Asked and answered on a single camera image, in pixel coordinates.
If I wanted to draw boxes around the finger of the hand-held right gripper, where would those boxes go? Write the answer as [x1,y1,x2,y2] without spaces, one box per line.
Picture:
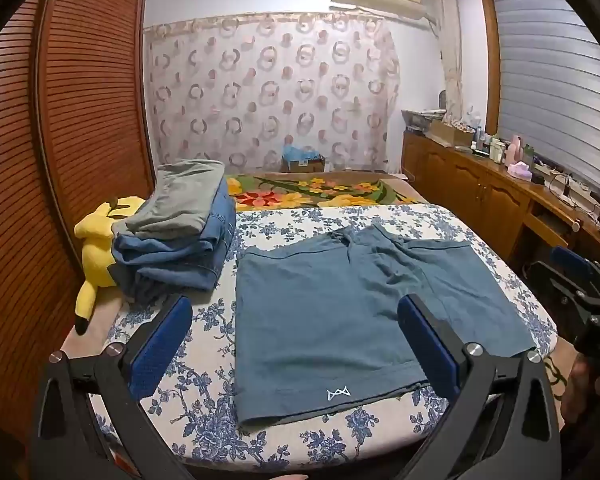
[551,246,600,307]
[531,259,599,322]

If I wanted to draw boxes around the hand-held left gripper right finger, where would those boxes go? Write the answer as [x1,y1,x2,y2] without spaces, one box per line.
[397,294,563,480]

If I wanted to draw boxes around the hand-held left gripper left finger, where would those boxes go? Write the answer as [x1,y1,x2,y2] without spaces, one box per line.
[29,294,196,480]

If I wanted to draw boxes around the teal blue short pants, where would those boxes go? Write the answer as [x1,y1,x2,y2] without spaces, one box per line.
[234,222,537,428]

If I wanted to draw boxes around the grey folded pants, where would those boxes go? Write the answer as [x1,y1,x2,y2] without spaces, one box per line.
[112,159,226,236]

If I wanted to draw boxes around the person's right hand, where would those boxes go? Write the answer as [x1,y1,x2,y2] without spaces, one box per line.
[561,351,600,425]

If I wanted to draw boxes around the beige green patterned blanket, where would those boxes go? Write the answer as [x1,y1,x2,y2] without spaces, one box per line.
[542,340,576,406]

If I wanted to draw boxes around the white power strip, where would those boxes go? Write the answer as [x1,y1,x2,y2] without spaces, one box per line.
[555,180,595,207]

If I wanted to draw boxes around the blue floral bedsheet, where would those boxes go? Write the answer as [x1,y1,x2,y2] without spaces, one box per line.
[87,203,558,480]

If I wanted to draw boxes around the folded denim jeans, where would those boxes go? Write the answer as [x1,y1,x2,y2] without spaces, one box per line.
[111,177,237,306]

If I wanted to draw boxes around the yellow plush toy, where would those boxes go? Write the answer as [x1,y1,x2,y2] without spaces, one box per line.
[74,195,146,337]

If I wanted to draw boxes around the wooden cabinet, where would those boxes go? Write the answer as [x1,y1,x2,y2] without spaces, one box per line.
[401,130,600,281]

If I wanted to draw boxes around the cluster of small bottles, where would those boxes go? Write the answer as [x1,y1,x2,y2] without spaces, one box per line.
[472,122,508,161]

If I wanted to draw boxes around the grey window blind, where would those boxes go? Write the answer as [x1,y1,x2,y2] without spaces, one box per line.
[490,0,600,211]

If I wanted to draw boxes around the open cardboard box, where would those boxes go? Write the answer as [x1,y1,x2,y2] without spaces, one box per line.
[427,119,476,147]

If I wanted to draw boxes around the colourful flower blanket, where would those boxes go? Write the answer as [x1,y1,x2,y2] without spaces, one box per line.
[225,170,421,212]

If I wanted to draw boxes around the grey stacked trays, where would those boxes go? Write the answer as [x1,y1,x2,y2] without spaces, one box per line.
[401,108,448,133]

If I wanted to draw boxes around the cardboard box with blue cloth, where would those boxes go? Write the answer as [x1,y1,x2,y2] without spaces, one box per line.
[281,145,327,173]

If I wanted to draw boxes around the beige tied curtain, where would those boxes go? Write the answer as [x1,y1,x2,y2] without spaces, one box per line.
[427,0,476,126]

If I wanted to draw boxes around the wooden louvered wardrobe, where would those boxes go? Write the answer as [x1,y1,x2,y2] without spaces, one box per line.
[0,0,156,441]

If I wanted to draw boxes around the circle patterned sheer curtain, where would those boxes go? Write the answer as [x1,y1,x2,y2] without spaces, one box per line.
[144,10,401,173]

